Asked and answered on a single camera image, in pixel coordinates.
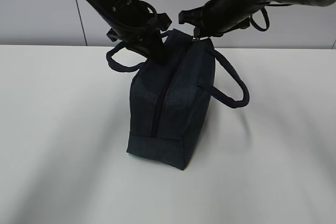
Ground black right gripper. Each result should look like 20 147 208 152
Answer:
178 0 251 38

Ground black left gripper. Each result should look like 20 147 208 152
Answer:
106 1 172 65

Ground dark navy fabric bag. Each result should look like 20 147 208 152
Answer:
106 29 250 170

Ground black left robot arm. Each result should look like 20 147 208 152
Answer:
86 0 172 64

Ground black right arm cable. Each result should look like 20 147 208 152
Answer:
248 1 295 32

